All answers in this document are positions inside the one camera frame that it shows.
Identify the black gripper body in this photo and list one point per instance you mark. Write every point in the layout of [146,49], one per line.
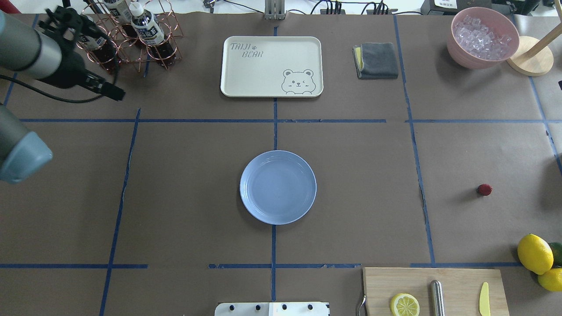
[71,70]

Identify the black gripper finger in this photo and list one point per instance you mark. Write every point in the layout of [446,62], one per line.
[110,90]

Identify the blue round plate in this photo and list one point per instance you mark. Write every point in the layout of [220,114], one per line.
[278,187]

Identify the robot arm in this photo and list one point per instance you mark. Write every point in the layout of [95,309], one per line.
[23,152]

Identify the red strawberry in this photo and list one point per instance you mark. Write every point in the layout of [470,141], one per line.
[484,189]

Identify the tea bottle left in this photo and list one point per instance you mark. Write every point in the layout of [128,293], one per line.
[101,51]

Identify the tea bottle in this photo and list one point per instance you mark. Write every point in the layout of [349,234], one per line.
[151,33]
[101,51]
[119,10]

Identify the tea bottle middle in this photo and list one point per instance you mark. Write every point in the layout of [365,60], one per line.
[119,10]

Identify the tea bottle right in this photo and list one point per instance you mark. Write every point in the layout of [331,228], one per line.
[151,33]

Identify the cream bear tray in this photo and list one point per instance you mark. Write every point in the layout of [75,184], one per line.
[272,66]

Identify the grey folded cloth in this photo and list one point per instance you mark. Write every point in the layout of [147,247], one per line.
[376,61]

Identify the half lemon slice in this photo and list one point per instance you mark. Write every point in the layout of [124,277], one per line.
[404,304]

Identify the pink bowl of ice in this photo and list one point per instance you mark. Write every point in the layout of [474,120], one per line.
[480,38]

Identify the wooden cutting board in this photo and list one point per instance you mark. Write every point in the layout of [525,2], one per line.
[461,289]

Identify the round wooden stand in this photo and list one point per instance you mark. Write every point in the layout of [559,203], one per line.
[533,57]

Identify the yellow plastic knife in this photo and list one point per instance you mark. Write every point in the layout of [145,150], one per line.
[484,300]

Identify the large yellow lemon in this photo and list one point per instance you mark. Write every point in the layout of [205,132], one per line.
[535,254]

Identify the green lime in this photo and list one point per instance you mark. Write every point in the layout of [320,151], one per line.
[556,248]

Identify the copper wire bottle rack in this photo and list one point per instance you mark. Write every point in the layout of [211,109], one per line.
[135,52]

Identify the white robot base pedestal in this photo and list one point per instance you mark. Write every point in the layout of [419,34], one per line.
[273,309]

